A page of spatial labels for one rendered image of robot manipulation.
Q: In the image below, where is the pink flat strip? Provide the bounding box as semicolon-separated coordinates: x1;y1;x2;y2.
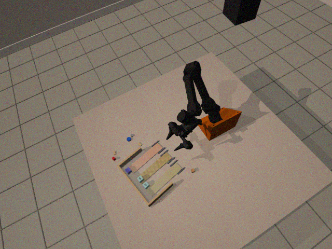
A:
146;143;163;158

